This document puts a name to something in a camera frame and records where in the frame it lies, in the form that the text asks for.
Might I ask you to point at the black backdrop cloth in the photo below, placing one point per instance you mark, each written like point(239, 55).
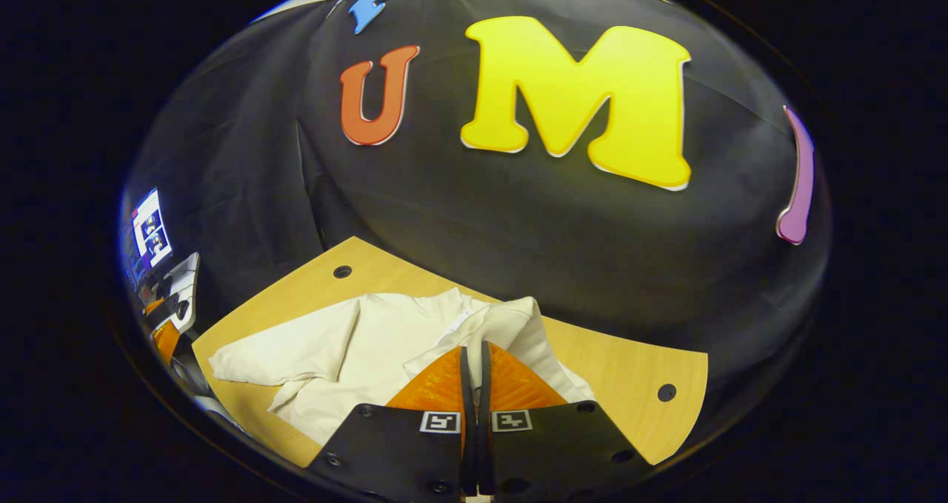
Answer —
point(518, 229)

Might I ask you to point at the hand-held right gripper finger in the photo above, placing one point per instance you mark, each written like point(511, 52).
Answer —
point(466, 414)
point(485, 414)

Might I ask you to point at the computer monitor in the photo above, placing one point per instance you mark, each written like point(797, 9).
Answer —
point(150, 229)

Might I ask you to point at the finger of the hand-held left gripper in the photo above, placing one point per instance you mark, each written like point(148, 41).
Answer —
point(165, 338)

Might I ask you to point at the cream white garment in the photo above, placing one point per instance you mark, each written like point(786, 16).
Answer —
point(355, 347)

